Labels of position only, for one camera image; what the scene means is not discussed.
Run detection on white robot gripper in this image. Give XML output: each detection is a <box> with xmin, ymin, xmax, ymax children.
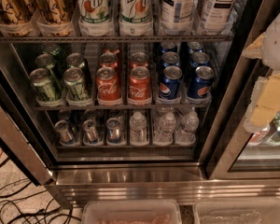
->
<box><xmin>242</xmin><ymin>13</ymin><xmax>280</xmax><ymax>133</ymax></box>

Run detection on pepsi can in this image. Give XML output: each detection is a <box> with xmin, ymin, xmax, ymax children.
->
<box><xmin>187</xmin><ymin>65</ymin><xmax>214</xmax><ymax>99</ymax></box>
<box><xmin>159</xmin><ymin>66</ymin><xmax>183</xmax><ymax>100</ymax></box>
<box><xmin>187</xmin><ymin>41</ymin><xmax>203</xmax><ymax>54</ymax></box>
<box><xmin>161</xmin><ymin>51</ymin><xmax>180</xmax><ymax>69</ymax></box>
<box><xmin>158</xmin><ymin>41</ymin><xmax>177</xmax><ymax>54</ymax></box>
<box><xmin>190</xmin><ymin>52</ymin><xmax>210</xmax><ymax>68</ymax></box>

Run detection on front right coca-cola can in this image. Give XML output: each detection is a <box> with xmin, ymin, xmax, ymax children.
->
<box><xmin>129</xmin><ymin>66</ymin><xmax>150</xmax><ymax>101</ymax></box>

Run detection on coca-cola can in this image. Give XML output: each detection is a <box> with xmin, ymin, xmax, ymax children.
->
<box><xmin>129</xmin><ymin>52</ymin><xmax>149</xmax><ymax>68</ymax></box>
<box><xmin>95</xmin><ymin>67</ymin><xmax>119</xmax><ymax>101</ymax></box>
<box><xmin>129</xmin><ymin>66</ymin><xmax>150</xmax><ymax>101</ymax></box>
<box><xmin>99</xmin><ymin>53</ymin><xmax>119</xmax><ymax>70</ymax></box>
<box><xmin>103</xmin><ymin>43</ymin><xmax>120</xmax><ymax>56</ymax></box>

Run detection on middle right coca-cola can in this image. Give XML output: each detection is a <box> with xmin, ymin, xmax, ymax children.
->
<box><xmin>129</xmin><ymin>52</ymin><xmax>149</xmax><ymax>68</ymax></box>

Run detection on stainless steel fridge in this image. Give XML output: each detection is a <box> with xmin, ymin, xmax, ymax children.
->
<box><xmin>0</xmin><ymin>0</ymin><xmax>280</xmax><ymax>208</ymax></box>

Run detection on middle left coca-cola can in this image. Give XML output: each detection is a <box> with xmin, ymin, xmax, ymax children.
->
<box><xmin>99</xmin><ymin>53</ymin><xmax>119</xmax><ymax>70</ymax></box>

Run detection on back coca-cola can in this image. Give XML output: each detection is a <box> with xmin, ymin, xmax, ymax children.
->
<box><xmin>103</xmin><ymin>43</ymin><xmax>120</xmax><ymax>56</ymax></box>

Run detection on front left coca-cola can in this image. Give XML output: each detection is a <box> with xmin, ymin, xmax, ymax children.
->
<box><xmin>95</xmin><ymin>67</ymin><xmax>119</xmax><ymax>101</ymax></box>

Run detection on right silver blue can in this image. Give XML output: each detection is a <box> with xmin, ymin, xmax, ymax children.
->
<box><xmin>106</xmin><ymin>118</ymin><xmax>121</xmax><ymax>143</ymax></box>

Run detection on silver blue can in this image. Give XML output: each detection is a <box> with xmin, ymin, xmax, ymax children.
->
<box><xmin>54</xmin><ymin>120</ymin><xmax>75</xmax><ymax>144</ymax></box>
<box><xmin>82</xmin><ymin>119</ymin><xmax>99</xmax><ymax>143</ymax></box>
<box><xmin>106</xmin><ymin>118</ymin><xmax>121</xmax><ymax>143</ymax></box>

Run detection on middle silver blue can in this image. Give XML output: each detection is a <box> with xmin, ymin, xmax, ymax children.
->
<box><xmin>82</xmin><ymin>119</ymin><xmax>99</xmax><ymax>143</ymax></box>

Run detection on front right green can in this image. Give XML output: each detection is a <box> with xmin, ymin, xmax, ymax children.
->
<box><xmin>63</xmin><ymin>67</ymin><xmax>91</xmax><ymax>101</ymax></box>

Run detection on green can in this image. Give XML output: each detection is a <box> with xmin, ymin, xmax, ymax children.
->
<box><xmin>42</xmin><ymin>43</ymin><xmax>63</xmax><ymax>60</ymax></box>
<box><xmin>35</xmin><ymin>53</ymin><xmax>60</xmax><ymax>78</ymax></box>
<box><xmin>63</xmin><ymin>67</ymin><xmax>91</xmax><ymax>101</ymax></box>
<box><xmin>29</xmin><ymin>68</ymin><xmax>61</xmax><ymax>102</ymax></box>
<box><xmin>66</xmin><ymin>52</ymin><xmax>90</xmax><ymax>76</ymax></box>

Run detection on middle right green can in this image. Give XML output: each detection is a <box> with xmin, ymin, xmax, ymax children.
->
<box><xmin>66</xmin><ymin>52</ymin><xmax>90</xmax><ymax>76</ymax></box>

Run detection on left silver blue can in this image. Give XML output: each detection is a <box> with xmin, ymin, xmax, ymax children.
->
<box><xmin>54</xmin><ymin>120</ymin><xmax>75</xmax><ymax>144</ymax></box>

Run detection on back green can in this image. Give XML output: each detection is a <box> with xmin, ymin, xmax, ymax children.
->
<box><xmin>42</xmin><ymin>43</ymin><xmax>63</xmax><ymax>60</ymax></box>

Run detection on middle left green can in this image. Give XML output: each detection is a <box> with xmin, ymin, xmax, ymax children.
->
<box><xmin>35</xmin><ymin>53</ymin><xmax>60</xmax><ymax>78</ymax></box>

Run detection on front left green can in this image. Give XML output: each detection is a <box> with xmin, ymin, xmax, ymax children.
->
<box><xmin>29</xmin><ymin>68</ymin><xmax>61</xmax><ymax>102</ymax></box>

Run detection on steel fridge door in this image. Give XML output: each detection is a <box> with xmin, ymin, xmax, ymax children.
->
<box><xmin>0</xmin><ymin>56</ymin><xmax>57</xmax><ymax>187</ymax></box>

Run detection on right tea bottle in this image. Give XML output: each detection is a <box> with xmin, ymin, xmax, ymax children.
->
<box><xmin>201</xmin><ymin>0</ymin><xmax>235</xmax><ymax>23</ymax></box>

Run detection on tea bottle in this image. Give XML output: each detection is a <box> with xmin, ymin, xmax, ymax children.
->
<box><xmin>161</xmin><ymin>0</ymin><xmax>194</xmax><ymax>25</ymax></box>
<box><xmin>201</xmin><ymin>0</ymin><xmax>235</xmax><ymax>23</ymax></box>

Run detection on right water bottle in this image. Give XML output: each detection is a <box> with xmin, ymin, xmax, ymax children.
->
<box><xmin>175</xmin><ymin>111</ymin><xmax>199</xmax><ymax>146</ymax></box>

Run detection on water bottle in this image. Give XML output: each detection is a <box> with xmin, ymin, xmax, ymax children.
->
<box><xmin>129</xmin><ymin>111</ymin><xmax>147</xmax><ymax>146</ymax></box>
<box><xmin>175</xmin><ymin>111</ymin><xmax>199</xmax><ymax>146</ymax></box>
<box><xmin>154</xmin><ymin>112</ymin><xmax>176</xmax><ymax>146</ymax></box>

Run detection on left tea bottle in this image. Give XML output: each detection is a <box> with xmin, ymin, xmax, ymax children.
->
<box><xmin>161</xmin><ymin>0</ymin><xmax>194</xmax><ymax>25</ymax></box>

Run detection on middle water bottle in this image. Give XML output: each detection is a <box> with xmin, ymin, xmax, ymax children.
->
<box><xmin>154</xmin><ymin>112</ymin><xmax>176</xmax><ymax>146</ymax></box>

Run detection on left water bottle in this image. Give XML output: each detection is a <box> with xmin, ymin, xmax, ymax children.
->
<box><xmin>129</xmin><ymin>111</ymin><xmax>147</xmax><ymax>146</ymax></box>

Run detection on right 7up bottle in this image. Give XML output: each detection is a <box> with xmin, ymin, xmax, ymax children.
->
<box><xmin>120</xmin><ymin>0</ymin><xmax>151</xmax><ymax>24</ymax></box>

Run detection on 7up bottle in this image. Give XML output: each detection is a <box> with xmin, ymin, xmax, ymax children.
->
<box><xmin>77</xmin><ymin>0</ymin><xmax>110</xmax><ymax>24</ymax></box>
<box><xmin>120</xmin><ymin>0</ymin><xmax>151</xmax><ymax>24</ymax></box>

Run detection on right clear plastic bin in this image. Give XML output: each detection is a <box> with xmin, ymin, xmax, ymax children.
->
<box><xmin>193</xmin><ymin>197</ymin><xmax>280</xmax><ymax>224</ymax></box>

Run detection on clear plastic bin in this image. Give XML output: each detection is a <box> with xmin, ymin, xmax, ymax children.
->
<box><xmin>193</xmin><ymin>197</ymin><xmax>280</xmax><ymax>224</ymax></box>
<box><xmin>81</xmin><ymin>200</ymin><xmax>182</xmax><ymax>224</ymax></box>

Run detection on left 7up bottle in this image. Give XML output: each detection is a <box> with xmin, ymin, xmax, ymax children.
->
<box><xmin>77</xmin><ymin>0</ymin><xmax>110</xmax><ymax>24</ymax></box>

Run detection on left clear plastic bin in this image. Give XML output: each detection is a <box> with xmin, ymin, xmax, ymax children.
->
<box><xmin>81</xmin><ymin>200</ymin><xmax>182</xmax><ymax>224</ymax></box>

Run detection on black floor cables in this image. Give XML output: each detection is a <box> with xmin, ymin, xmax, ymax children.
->
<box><xmin>0</xmin><ymin>156</ymin><xmax>82</xmax><ymax>224</ymax></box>

